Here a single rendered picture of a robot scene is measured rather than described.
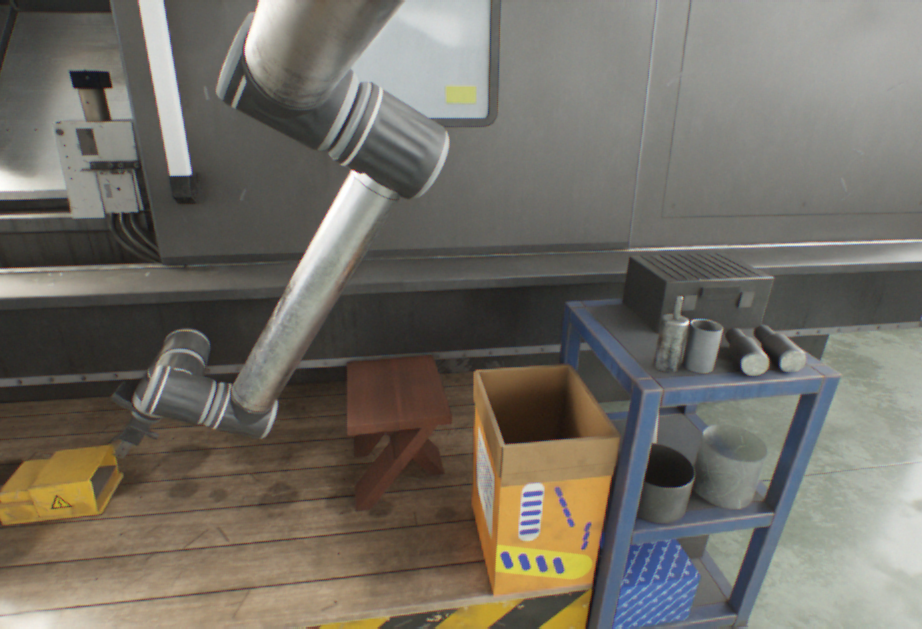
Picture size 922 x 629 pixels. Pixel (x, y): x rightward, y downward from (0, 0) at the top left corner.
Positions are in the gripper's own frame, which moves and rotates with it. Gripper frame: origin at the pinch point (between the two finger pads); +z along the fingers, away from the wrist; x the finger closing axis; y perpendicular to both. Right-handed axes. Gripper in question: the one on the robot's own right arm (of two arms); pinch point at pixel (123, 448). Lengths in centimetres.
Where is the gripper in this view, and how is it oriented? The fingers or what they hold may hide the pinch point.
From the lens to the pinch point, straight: 165.7
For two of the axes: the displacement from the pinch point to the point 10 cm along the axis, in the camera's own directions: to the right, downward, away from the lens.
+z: -6.2, 7.6, 2.1
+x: -1.9, -4.1, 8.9
